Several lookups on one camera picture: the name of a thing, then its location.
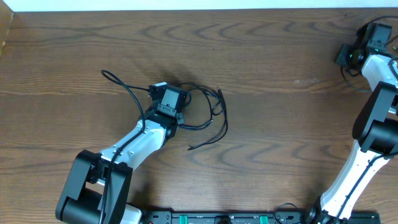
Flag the black USB cable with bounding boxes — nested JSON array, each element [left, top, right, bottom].
[[174, 82, 229, 151]]

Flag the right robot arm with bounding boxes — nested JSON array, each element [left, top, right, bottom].
[[306, 19, 397, 223]]

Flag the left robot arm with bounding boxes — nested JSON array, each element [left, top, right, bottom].
[[55, 83, 188, 224]]

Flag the right camera black cable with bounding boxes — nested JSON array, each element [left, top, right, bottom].
[[335, 15, 398, 224]]

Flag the camera black cable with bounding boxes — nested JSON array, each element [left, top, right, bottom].
[[98, 70, 153, 224], [335, 15, 398, 224]]

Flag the left camera black cable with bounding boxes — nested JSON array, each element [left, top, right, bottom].
[[98, 70, 153, 224]]

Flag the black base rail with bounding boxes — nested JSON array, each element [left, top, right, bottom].
[[138, 203, 381, 224]]

